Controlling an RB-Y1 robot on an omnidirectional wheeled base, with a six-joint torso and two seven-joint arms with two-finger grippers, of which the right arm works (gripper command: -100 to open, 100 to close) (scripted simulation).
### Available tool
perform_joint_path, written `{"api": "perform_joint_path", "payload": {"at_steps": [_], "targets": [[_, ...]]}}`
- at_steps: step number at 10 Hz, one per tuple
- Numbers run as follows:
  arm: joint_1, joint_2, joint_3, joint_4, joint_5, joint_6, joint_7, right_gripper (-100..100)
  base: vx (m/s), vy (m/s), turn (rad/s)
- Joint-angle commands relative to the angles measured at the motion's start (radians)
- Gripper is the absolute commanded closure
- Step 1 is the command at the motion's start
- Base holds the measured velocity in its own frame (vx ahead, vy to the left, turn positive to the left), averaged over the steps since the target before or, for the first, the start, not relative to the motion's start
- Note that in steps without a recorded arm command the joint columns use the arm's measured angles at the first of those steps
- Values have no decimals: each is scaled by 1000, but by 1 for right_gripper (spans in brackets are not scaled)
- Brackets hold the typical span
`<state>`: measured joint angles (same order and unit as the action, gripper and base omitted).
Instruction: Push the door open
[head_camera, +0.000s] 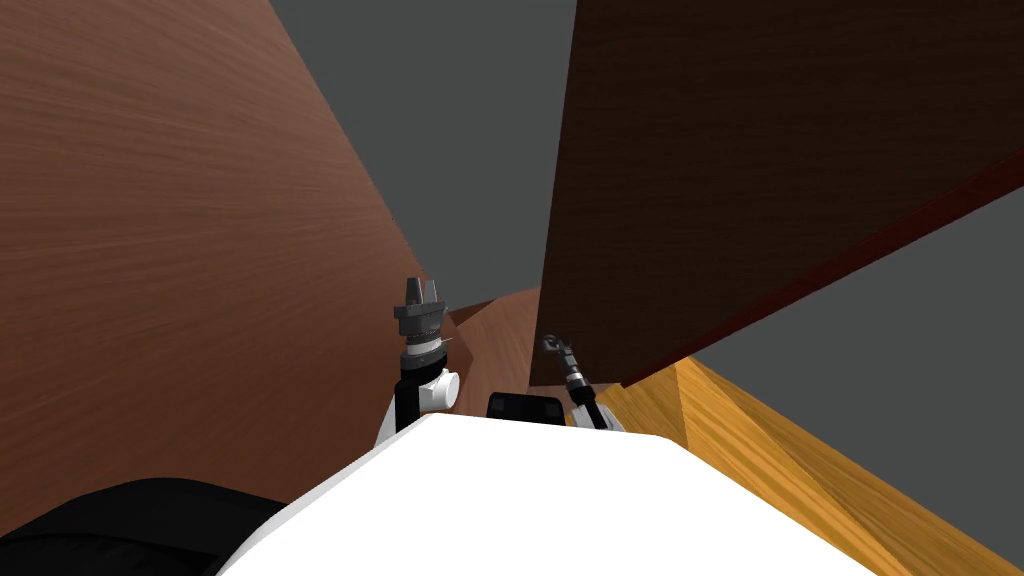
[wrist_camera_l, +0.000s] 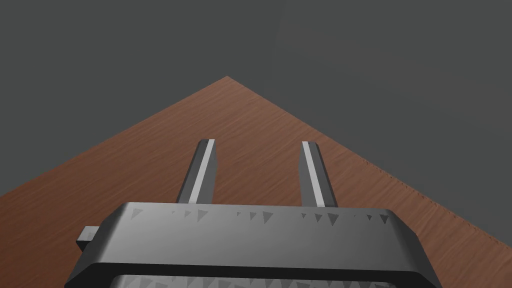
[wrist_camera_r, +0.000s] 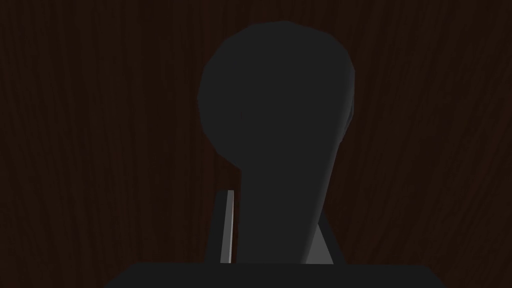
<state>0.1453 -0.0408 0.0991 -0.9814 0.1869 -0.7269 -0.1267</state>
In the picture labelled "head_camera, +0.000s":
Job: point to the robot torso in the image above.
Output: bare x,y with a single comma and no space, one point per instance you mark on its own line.
520,504

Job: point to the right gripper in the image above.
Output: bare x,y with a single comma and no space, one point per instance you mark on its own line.
558,350

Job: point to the dark brown door leaf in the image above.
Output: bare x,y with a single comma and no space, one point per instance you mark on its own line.
720,160

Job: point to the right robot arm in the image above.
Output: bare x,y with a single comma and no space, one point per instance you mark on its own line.
586,400

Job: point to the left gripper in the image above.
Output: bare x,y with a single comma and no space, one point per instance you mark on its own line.
419,320

